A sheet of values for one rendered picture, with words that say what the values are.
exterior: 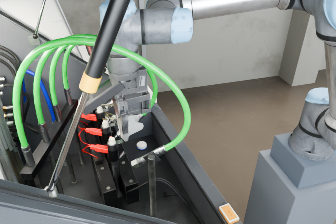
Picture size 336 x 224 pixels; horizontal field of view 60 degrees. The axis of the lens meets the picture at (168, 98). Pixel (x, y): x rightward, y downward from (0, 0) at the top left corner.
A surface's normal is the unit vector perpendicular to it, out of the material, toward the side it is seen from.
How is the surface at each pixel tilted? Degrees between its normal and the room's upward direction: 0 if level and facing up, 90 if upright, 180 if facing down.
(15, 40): 90
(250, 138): 0
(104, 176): 0
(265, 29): 90
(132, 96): 1
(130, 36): 101
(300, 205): 90
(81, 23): 90
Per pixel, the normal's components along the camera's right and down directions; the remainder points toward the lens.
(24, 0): 0.39, 0.49
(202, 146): 0.00, -0.85
